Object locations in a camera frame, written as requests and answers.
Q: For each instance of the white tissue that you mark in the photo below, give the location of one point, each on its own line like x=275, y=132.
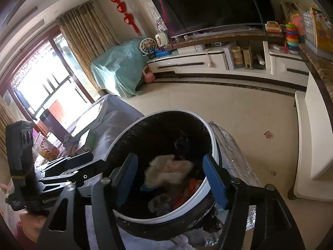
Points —
x=169, y=170

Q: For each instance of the blue toy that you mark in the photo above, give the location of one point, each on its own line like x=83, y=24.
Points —
x=162, y=53

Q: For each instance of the purple water bottle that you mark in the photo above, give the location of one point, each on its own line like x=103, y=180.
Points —
x=49, y=119

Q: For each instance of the red snack packet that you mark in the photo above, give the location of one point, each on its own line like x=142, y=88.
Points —
x=187, y=192

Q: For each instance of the person's left hand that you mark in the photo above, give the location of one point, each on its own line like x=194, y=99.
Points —
x=32, y=224

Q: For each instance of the green box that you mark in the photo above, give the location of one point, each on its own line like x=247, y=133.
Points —
x=87, y=139

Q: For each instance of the white TV cabinet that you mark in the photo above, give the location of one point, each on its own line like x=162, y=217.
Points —
x=197, y=62

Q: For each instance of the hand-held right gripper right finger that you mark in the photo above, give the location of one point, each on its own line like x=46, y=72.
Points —
x=214, y=182

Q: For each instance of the plastic wrapped stool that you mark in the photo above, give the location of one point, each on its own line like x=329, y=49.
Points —
x=234, y=156

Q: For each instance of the pink floor sticker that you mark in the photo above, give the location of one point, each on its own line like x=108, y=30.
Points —
x=268, y=135

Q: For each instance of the red hanging ornament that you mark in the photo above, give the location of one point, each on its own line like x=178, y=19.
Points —
x=122, y=5

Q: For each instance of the grey crumpled paper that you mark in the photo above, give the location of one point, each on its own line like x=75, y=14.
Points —
x=159, y=204

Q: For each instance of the beige curtain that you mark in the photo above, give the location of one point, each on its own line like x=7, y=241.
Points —
x=83, y=39

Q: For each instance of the black bin liner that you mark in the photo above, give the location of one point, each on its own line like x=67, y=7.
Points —
x=161, y=130

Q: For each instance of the pink plastic toy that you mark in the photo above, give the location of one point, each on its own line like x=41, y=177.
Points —
x=298, y=26

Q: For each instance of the orange toy keyboard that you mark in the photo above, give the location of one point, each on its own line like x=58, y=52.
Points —
x=272, y=27

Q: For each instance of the marble-top counter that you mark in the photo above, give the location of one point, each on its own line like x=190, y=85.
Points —
x=320, y=125

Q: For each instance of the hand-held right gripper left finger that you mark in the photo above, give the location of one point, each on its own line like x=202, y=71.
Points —
x=128, y=179

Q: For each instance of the yellow picture book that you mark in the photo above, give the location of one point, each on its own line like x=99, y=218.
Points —
x=322, y=28

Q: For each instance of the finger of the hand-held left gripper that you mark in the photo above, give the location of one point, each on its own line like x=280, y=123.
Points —
x=78, y=158
x=91, y=170

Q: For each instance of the black television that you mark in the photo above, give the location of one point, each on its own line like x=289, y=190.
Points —
x=208, y=5

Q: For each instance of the clear popcorn bag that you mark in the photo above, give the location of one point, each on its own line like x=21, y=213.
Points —
x=47, y=147

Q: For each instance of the teal dust cover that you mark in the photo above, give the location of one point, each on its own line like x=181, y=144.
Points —
x=117, y=65

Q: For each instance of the stacked round jars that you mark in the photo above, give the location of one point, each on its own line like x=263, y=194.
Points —
x=236, y=55

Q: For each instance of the pink stick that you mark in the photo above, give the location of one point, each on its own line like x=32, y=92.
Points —
x=164, y=15

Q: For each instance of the rainbow stacking rings toy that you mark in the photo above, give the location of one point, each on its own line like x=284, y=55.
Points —
x=292, y=40

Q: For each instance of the sliding glass door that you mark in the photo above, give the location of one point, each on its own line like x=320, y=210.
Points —
x=65, y=65

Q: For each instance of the toy ferris wheel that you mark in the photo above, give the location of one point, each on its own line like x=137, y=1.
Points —
x=147, y=45

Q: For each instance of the pink watering can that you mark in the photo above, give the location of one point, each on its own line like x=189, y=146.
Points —
x=148, y=75

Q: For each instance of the wooden rack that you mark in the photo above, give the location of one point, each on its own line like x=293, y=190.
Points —
x=248, y=57

